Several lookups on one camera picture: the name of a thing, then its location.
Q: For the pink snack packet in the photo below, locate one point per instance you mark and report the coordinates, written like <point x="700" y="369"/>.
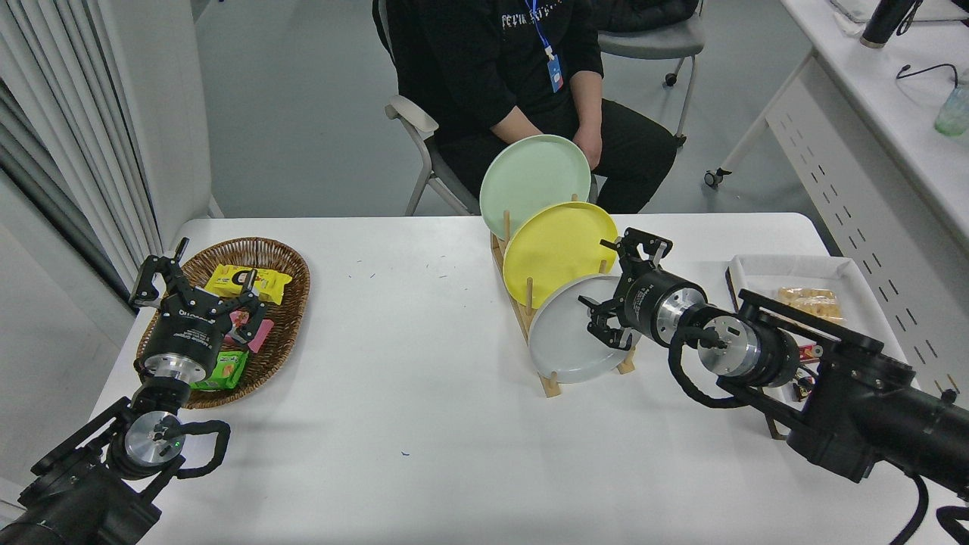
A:
<point x="263" y="337"/>

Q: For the grey chair with white armrest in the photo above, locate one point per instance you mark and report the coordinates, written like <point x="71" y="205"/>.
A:
<point x="412" y="113"/>

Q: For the green snack packet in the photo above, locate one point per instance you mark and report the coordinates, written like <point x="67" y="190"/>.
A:
<point x="227" y="369"/>

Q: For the brown wicker basket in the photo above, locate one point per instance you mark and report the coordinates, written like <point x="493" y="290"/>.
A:
<point x="288" y="325"/>

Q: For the pale green plate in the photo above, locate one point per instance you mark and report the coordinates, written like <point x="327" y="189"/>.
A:
<point x="530" y="178"/>

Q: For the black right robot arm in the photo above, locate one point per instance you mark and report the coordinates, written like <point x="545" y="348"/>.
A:
<point x="870" y="409"/>

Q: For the grey plate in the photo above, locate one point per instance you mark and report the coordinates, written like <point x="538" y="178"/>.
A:
<point x="560" y="341"/>

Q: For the white perforated desk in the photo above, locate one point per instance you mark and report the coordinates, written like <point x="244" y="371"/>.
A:
<point x="908" y="113"/>

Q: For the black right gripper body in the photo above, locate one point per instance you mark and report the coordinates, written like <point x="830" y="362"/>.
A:
<point x="643" y="303"/>

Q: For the red white snack packet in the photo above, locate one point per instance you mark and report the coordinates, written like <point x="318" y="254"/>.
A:
<point x="239" y="318"/>

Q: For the clear green bottle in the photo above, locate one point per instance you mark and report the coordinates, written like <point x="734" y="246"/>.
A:
<point x="952" y="113"/>

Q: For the black jacket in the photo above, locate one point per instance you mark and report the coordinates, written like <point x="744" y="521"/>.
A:
<point x="643" y="11"/>

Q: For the white rectangular tray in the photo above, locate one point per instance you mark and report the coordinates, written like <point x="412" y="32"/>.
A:
<point x="787" y="269"/>

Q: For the red snack bar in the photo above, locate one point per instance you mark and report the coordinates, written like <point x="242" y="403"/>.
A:
<point x="808" y="353"/>

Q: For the brown Snickers bar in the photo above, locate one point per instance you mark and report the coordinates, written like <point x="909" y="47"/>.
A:
<point x="801" y="387"/>

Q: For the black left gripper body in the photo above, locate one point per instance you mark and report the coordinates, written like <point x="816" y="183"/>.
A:
<point x="185" y="333"/>

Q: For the grey wheeled chair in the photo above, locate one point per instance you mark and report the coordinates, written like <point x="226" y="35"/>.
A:
<point x="651" y="42"/>

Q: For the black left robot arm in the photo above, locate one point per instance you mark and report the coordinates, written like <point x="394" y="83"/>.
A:
<point x="76" y="492"/>

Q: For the person's left hand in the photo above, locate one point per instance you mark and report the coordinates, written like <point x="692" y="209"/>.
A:
<point x="589" y="144"/>

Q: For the person's left forearm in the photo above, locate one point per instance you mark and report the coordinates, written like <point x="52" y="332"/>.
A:
<point x="587" y="102"/>

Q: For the yellow snack packet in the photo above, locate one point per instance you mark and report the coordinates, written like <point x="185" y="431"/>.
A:
<point x="223" y="284"/>

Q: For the pale cracker snack packet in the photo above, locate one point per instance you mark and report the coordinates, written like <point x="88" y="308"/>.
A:
<point x="814" y="301"/>

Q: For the wooden plate rack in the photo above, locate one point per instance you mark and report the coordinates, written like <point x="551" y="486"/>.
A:
<point x="551" y="386"/>

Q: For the person's right forearm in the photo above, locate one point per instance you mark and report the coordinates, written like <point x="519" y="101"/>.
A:
<point x="511" y="127"/>

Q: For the person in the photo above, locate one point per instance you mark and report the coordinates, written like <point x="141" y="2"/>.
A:
<point x="469" y="60"/>

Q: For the yellow plate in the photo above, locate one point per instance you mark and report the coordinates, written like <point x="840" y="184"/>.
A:
<point x="556" y="250"/>

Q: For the white vertical blinds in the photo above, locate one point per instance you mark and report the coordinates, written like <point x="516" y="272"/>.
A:
<point x="45" y="91"/>

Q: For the black flask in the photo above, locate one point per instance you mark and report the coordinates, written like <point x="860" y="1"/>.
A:
<point x="882" y="19"/>

